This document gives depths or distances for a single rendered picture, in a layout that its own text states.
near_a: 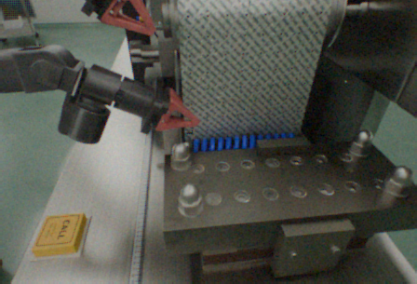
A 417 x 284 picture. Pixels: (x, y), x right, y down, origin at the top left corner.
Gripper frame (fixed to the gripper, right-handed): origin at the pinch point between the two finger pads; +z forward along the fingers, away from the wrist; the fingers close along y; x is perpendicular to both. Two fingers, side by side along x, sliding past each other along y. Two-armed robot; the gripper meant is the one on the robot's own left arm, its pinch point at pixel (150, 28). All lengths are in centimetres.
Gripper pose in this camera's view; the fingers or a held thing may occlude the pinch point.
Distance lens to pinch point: 47.6
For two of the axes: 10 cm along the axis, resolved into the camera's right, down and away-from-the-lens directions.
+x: 6.7, -6.5, -3.5
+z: 7.2, 4.8, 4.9
